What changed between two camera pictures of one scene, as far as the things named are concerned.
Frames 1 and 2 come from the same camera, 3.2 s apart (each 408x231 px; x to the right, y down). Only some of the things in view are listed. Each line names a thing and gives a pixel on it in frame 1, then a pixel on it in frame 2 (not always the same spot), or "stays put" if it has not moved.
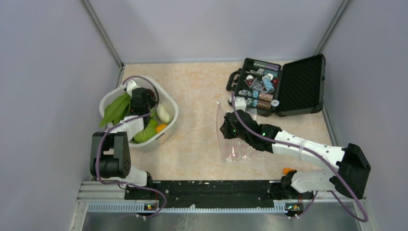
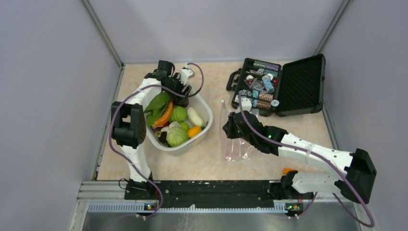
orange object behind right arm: [285, 170] stays put
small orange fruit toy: [159, 127] → [194, 131]
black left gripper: [152, 102] → [176, 78]
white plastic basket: [163, 96] → [203, 108]
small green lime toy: [154, 121] → [184, 126]
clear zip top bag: [234, 150] stays put
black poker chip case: [295, 87] stays put
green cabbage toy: [146, 134] → [175, 135]
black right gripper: [225, 128] stays put
